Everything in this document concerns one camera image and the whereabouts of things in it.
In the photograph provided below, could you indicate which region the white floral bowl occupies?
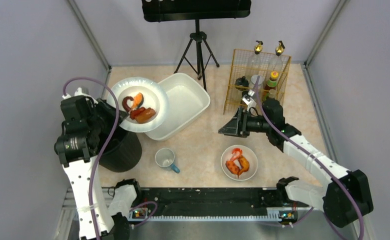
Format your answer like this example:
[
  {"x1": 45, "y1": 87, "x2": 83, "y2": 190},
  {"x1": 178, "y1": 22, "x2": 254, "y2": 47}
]
[{"x1": 219, "y1": 145, "x2": 259, "y2": 182}]

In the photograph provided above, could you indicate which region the silver lid blue label jar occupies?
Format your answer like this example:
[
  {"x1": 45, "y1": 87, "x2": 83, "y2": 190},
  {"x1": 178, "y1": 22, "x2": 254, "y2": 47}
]
[{"x1": 249, "y1": 74, "x2": 264, "y2": 93}]

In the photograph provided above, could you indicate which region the black lid glass jar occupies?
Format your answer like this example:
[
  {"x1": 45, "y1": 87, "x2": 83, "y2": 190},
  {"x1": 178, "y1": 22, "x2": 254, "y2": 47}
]
[{"x1": 234, "y1": 76, "x2": 249, "y2": 105}]

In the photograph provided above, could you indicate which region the red sauce bottle yellow cap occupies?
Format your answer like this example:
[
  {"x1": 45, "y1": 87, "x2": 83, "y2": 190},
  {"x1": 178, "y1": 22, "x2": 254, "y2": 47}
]
[{"x1": 262, "y1": 71, "x2": 279, "y2": 101}]

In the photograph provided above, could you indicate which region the white fluted plate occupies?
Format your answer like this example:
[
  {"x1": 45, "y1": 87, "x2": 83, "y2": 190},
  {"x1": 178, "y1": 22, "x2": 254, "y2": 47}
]
[{"x1": 107, "y1": 77, "x2": 170, "y2": 133}]

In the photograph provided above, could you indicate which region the clear glass oil bottle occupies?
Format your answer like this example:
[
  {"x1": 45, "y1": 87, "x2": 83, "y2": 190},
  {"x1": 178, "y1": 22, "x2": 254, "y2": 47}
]
[{"x1": 245, "y1": 40, "x2": 263, "y2": 80}]

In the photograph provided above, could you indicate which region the glass bottle brown liquid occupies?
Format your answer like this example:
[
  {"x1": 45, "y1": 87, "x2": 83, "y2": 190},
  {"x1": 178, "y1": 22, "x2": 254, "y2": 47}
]
[{"x1": 269, "y1": 40, "x2": 285, "y2": 73}]

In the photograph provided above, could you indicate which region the small yellow oil bottle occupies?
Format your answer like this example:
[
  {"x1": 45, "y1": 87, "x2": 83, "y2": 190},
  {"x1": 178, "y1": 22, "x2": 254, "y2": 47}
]
[{"x1": 267, "y1": 89, "x2": 277, "y2": 99}]

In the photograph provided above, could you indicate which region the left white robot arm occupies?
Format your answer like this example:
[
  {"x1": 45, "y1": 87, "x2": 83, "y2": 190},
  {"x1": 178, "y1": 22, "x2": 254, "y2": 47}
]
[{"x1": 54, "y1": 87, "x2": 142, "y2": 240}]

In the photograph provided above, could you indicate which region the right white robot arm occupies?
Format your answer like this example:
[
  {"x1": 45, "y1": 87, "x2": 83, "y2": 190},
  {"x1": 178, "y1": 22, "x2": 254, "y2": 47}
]
[{"x1": 218, "y1": 99, "x2": 374, "y2": 228}]

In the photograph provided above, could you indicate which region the octopus tentacle toy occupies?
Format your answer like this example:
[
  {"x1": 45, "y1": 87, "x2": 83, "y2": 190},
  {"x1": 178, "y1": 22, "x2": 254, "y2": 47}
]
[{"x1": 122, "y1": 96, "x2": 134, "y2": 112}]

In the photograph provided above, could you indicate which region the red sausage toy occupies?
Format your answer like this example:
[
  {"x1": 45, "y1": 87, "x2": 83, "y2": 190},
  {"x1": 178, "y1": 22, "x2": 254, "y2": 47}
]
[{"x1": 130, "y1": 107, "x2": 146, "y2": 120}]

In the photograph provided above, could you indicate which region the red shrimp toy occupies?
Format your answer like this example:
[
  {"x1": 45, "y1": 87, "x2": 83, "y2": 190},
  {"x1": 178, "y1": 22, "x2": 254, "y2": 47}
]
[{"x1": 230, "y1": 148, "x2": 243, "y2": 162}]

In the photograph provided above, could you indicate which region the salmon slice toy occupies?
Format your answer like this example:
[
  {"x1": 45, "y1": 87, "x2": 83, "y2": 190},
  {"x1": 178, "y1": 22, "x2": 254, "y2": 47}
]
[{"x1": 131, "y1": 92, "x2": 144, "y2": 111}]

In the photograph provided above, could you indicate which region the fried chicken wing toy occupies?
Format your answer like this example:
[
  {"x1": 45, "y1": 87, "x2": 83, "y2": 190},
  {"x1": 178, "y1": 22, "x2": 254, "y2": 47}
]
[{"x1": 237, "y1": 156, "x2": 250, "y2": 177}]

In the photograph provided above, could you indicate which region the black round bin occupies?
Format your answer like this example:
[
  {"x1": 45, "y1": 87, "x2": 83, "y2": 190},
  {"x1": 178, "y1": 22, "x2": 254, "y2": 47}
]
[{"x1": 99, "y1": 127, "x2": 142, "y2": 173}]

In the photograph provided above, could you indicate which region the brown sausage roll toy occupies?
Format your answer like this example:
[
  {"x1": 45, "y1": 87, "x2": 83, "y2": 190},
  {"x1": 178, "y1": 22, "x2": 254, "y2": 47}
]
[{"x1": 135, "y1": 108, "x2": 156, "y2": 124}]

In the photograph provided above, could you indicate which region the fried chicken piece toy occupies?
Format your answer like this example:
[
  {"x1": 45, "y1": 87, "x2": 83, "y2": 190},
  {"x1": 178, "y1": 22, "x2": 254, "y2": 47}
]
[{"x1": 225, "y1": 160, "x2": 240, "y2": 176}]

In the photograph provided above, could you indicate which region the white rectangular basin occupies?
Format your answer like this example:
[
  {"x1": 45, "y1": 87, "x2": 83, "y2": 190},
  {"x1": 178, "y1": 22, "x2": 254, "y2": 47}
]
[{"x1": 145, "y1": 73, "x2": 211, "y2": 141}]

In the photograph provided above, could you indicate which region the black tripod stand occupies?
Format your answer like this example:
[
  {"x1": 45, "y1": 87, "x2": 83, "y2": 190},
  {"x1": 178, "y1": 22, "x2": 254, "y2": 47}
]
[{"x1": 174, "y1": 19, "x2": 220, "y2": 91}]

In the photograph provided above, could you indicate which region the black panel on tripod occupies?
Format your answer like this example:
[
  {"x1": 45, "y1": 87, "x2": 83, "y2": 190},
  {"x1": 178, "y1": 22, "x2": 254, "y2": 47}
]
[{"x1": 142, "y1": 0, "x2": 252, "y2": 23}]

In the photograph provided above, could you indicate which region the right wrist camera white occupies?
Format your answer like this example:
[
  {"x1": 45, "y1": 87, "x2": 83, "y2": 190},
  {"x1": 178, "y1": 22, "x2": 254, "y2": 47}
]
[{"x1": 241, "y1": 94, "x2": 257, "y2": 111}]

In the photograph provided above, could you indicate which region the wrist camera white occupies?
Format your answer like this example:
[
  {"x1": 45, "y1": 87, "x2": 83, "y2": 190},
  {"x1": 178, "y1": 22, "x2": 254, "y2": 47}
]
[
  {"x1": 62, "y1": 87, "x2": 91, "y2": 100},
  {"x1": 241, "y1": 94, "x2": 257, "y2": 111}
]

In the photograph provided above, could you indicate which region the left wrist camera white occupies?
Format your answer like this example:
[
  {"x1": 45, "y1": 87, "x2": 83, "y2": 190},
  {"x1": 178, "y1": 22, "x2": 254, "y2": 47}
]
[{"x1": 62, "y1": 87, "x2": 91, "y2": 100}]

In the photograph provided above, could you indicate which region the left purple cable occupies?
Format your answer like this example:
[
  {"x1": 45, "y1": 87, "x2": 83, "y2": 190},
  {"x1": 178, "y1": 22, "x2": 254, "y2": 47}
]
[{"x1": 63, "y1": 76, "x2": 158, "y2": 240}]

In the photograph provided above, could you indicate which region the gold wire rack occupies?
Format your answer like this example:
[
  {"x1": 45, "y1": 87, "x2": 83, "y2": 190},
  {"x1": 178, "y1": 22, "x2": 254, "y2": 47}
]
[{"x1": 223, "y1": 49, "x2": 274, "y2": 113}]

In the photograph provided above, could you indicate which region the white mug blue handle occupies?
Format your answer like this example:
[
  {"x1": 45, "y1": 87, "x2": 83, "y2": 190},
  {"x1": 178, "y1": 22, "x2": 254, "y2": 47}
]
[{"x1": 154, "y1": 148, "x2": 181, "y2": 174}]

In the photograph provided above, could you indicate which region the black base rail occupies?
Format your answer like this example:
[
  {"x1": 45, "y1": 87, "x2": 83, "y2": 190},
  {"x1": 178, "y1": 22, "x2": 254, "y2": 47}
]
[{"x1": 128, "y1": 187, "x2": 299, "y2": 225}]

